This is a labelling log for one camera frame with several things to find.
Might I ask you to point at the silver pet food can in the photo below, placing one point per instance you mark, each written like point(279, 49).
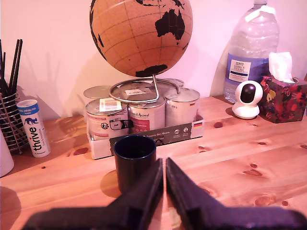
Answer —
point(134, 86)
point(96, 92)
point(105, 124)

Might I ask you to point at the white bottle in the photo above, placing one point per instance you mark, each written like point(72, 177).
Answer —
point(4, 158)

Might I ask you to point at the silver can with pink label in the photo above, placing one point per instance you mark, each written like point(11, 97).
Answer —
point(144, 117)

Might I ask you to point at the cardboard can tray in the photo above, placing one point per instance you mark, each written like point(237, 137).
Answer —
point(100, 148)

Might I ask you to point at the cork globe on metal stand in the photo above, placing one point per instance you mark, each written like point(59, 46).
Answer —
point(139, 36)

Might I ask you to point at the thin black stick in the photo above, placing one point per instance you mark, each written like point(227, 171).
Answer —
point(17, 65)
point(14, 63)
point(3, 65)
point(0, 60)

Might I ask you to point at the white thrive treat tube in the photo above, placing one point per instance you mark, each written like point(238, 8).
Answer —
point(33, 129)

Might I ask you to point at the dark blue mug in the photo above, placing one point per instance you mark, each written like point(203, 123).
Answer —
point(130, 165)

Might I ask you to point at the small white round camera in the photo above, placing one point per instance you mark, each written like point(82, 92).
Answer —
point(247, 105)

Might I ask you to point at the silver can with flag print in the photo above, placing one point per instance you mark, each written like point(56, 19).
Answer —
point(180, 107)

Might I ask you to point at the white tissue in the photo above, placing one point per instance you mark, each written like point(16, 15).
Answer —
point(280, 65)

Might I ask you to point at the large clear water bottle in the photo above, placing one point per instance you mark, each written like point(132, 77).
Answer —
point(251, 43)

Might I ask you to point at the floral tissue box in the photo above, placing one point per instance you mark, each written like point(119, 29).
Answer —
point(283, 103)

